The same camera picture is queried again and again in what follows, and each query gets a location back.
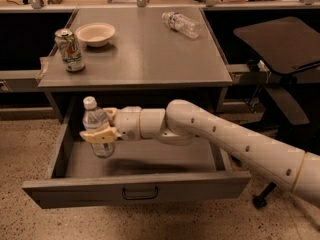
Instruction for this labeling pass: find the blue label plastic water bottle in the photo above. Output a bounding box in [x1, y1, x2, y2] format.
[82, 96, 115, 158]

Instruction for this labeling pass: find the grey open top drawer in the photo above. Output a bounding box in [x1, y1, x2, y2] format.
[22, 98, 251, 209]

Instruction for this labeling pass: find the white paper bowl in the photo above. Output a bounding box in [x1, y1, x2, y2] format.
[75, 23, 115, 48]

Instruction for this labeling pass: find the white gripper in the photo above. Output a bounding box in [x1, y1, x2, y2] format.
[80, 106, 142, 144]

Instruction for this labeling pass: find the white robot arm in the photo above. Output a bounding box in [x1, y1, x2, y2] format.
[80, 96, 320, 207]

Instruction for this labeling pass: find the green white soda can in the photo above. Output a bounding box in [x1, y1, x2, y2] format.
[55, 28, 85, 72]

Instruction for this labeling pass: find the black office chair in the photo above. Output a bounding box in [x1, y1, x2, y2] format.
[218, 16, 320, 209]

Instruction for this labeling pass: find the black drawer handle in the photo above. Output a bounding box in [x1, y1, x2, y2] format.
[122, 186, 159, 201]

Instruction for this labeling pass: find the clear plastic bottle lying down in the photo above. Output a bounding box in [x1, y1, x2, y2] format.
[162, 12, 201, 40]

